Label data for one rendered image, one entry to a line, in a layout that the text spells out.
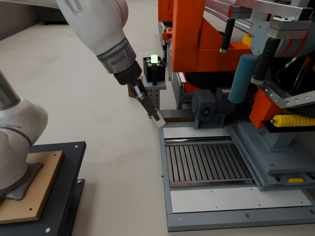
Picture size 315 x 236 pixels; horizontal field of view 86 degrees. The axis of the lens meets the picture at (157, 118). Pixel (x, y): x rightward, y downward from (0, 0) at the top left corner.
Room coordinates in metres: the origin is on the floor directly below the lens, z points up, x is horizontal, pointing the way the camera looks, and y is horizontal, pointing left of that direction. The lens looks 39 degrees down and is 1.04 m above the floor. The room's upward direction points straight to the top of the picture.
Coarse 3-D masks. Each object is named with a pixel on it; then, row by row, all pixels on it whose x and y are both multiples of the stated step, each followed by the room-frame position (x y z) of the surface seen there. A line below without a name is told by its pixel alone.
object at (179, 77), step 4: (164, 28) 3.26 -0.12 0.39; (168, 40) 2.50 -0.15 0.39; (168, 44) 2.30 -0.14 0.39; (168, 48) 2.21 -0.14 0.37; (168, 52) 2.18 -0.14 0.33; (168, 56) 2.16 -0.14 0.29; (172, 72) 1.68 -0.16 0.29; (172, 76) 1.66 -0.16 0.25; (176, 76) 1.48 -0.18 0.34; (180, 76) 1.36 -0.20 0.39; (172, 80) 1.65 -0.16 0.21; (176, 80) 1.45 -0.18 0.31; (180, 80) 1.29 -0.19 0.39; (184, 80) 1.29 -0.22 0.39; (176, 84) 1.43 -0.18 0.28; (180, 84) 1.26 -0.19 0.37; (180, 88) 1.25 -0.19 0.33; (184, 88) 1.26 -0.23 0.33; (180, 92) 1.25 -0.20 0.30
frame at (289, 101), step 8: (272, 0) 0.97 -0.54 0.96; (280, 0) 0.97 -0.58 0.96; (264, 16) 1.00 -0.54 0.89; (272, 16) 1.00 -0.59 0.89; (264, 88) 0.78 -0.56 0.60; (272, 88) 0.74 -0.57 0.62; (280, 88) 0.74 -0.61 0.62; (272, 96) 0.71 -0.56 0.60; (280, 96) 0.67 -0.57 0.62; (288, 96) 0.67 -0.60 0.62; (296, 96) 0.59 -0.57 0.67; (304, 96) 0.56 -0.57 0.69; (312, 96) 0.53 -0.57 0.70; (280, 104) 0.64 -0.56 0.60; (288, 104) 0.61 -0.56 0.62; (296, 104) 0.57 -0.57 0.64; (304, 104) 0.58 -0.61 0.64
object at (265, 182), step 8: (232, 128) 0.95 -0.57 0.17; (232, 136) 0.91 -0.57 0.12; (240, 136) 0.88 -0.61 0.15; (240, 144) 0.80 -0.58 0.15; (240, 152) 0.76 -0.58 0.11; (248, 152) 0.73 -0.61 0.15; (248, 160) 0.67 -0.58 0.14; (256, 160) 0.67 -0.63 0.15; (248, 168) 0.64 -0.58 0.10; (256, 168) 0.60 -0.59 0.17; (256, 176) 0.56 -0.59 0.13; (264, 176) 0.56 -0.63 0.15; (272, 176) 0.54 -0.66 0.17; (280, 176) 0.56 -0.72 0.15; (288, 176) 0.56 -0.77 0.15; (296, 176) 0.56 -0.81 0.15; (304, 176) 0.54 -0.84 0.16; (312, 176) 0.54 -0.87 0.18; (264, 184) 0.50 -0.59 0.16; (272, 184) 0.50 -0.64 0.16; (280, 184) 0.50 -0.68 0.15; (288, 184) 0.50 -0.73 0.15; (296, 184) 0.50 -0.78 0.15; (304, 184) 0.51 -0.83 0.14; (312, 184) 0.51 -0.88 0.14
